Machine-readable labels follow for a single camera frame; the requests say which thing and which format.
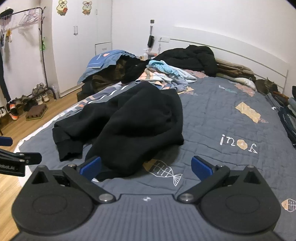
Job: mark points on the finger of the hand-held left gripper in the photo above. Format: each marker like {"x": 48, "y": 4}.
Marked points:
{"x": 31, "y": 158}
{"x": 5, "y": 141}

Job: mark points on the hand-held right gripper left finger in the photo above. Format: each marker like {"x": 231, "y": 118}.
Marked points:
{"x": 91, "y": 165}

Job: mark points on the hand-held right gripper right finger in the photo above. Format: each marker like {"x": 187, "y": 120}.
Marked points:
{"x": 202, "y": 166}

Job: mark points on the black sweatshirt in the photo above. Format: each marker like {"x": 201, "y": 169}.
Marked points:
{"x": 138, "y": 120}

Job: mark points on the stack of folded clothes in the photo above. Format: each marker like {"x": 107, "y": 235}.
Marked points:
{"x": 286, "y": 111}

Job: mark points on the black clothes rack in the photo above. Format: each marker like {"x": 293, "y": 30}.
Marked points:
{"x": 42, "y": 27}

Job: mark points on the row of shoes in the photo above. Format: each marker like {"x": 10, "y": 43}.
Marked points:
{"x": 13, "y": 109}

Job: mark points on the brown perforated block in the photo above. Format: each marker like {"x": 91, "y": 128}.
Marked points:
{"x": 35, "y": 113}

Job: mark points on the grey printed bed quilt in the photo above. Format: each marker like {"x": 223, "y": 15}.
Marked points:
{"x": 219, "y": 111}

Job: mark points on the hanging dark jeans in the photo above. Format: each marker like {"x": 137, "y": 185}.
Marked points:
{"x": 3, "y": 81}

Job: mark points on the plastic floor bottle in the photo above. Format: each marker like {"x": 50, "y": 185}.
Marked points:
{"x": 55, "y": 92}

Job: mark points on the black storage box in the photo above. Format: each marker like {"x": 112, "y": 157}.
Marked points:
{"x": 83, "y": 95}

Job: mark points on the dark brown coat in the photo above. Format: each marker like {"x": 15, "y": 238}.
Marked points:
{"x": 104, "y": 78}

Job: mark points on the white folded cloth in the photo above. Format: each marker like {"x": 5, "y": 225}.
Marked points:
{"x": 244, "y": 83}

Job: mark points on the pastel patterned garments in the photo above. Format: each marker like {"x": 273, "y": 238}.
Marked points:
{"x": 157, "y": 77}

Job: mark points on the brown folded blanket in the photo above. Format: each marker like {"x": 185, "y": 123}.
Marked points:
{"x": 231, "y": 68}

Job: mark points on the tabby cat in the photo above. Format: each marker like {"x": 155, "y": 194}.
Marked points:
{"x": 266, "y": 85}

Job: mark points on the black crumpled garment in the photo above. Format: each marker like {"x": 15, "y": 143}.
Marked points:
{"x": 133, "y": 69}

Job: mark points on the white wardrobe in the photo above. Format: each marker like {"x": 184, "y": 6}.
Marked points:
{"x": 69, "y": 58}

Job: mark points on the blue printed blanket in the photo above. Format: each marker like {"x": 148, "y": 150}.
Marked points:
{"x": 104, "y": 59}

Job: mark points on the turquoise striped garment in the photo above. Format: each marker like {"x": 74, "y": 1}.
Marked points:
{"x": 161, "y": 66}

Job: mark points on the black puffer jacket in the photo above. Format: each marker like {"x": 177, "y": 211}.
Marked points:
{"x": 192, "y": 58}

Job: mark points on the clear bedside bottle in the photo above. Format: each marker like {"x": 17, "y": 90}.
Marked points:
{"x": 145, "y": 55}

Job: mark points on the bunch of pink hangers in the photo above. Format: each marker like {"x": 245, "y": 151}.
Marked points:
{"x": 27, "y": 17}

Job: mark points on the white headboard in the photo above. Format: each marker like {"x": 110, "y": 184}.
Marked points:
{"x": 231, "y": 44}

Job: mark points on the black hat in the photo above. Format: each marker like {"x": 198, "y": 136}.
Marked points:
{"x": 7, "y": 12}

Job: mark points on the mouse sticker with red card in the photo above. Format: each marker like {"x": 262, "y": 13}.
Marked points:
{"x": 62, "y": 8}

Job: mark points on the mouse sticker with bow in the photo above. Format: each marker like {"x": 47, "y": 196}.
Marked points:
{"x": 87, "y": 8}

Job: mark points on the white wall socket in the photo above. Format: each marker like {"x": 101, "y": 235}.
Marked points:
{"x": 164, "y": 39}

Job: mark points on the black hanging wall device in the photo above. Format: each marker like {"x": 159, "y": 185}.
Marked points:
{"x": 151, "y": 41}

